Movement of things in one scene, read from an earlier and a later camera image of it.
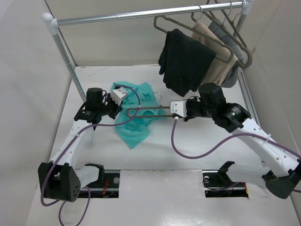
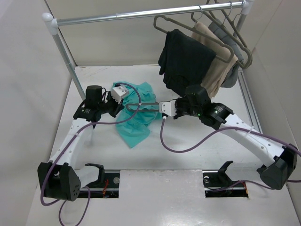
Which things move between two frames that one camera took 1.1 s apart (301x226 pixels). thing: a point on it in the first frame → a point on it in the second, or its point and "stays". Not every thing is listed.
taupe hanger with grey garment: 226,16 stays
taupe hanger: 151,107 → 141,110
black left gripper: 117,108 stays
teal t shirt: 140,108 stays
